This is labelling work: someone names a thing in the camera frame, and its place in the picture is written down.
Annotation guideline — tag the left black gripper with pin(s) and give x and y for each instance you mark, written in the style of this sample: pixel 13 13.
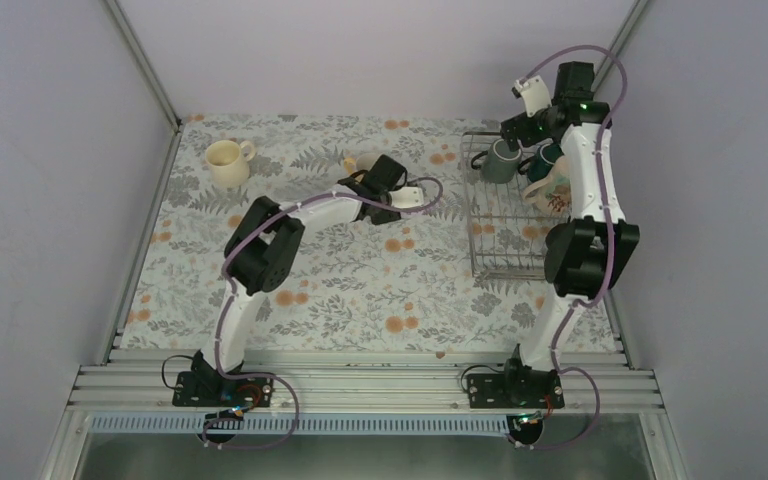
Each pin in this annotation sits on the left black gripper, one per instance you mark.
pixel 385 218

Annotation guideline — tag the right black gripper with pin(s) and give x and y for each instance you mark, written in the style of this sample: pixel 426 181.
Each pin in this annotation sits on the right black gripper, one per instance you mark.
pixel 510 131

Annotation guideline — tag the dark green mug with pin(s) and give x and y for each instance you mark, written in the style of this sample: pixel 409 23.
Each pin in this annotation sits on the dark green mug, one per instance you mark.
pixel 538 165
pixel 499 163

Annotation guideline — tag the yellow mug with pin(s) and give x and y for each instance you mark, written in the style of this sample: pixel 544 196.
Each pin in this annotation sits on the yellow mug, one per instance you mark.
pixel 363 162

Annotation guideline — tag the floral white mug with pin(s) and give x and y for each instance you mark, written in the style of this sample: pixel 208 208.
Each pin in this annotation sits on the floral white mug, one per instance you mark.
pixel 550 192

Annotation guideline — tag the cream ribbed mug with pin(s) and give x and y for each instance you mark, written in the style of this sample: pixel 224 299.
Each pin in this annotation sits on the cream ribbed mug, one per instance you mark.
pixel 228 162

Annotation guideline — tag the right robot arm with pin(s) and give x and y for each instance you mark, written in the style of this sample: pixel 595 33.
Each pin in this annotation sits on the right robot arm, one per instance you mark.
pixel 587 253

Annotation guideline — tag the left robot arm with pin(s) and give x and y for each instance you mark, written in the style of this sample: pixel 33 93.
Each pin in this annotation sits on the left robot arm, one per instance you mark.
pixel 261 252

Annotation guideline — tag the floral table mat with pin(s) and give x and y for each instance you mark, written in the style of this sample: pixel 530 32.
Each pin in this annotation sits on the floral table mat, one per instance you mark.
pixel 406 285

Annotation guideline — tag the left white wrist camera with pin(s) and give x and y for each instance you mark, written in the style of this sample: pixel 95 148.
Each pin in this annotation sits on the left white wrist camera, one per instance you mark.
pixel 407 197

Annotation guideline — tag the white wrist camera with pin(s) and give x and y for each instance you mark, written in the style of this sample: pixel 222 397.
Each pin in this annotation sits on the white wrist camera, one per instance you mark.
pixel 407 197
pixel 534 94

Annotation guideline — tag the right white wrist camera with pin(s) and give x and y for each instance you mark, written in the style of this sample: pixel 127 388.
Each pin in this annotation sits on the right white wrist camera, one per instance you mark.
pixel 534 94

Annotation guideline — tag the wire dish rack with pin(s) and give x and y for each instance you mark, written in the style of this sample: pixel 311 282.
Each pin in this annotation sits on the wire dish rack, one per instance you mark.
pixel 507 230

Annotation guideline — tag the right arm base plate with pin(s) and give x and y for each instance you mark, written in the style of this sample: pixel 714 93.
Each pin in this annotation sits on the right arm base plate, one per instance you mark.
pixel 539 390

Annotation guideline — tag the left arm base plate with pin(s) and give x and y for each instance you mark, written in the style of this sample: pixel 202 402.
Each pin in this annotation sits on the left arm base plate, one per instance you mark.
pixel 240 394

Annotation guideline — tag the aluminium mounting rail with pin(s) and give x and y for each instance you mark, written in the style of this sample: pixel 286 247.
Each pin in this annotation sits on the aluminium mounting rail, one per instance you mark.
pixel 362 389

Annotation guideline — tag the white slotted cable duct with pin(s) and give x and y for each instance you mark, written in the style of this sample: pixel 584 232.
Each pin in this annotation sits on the white slotted cable duct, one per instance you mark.
pixel 305 424

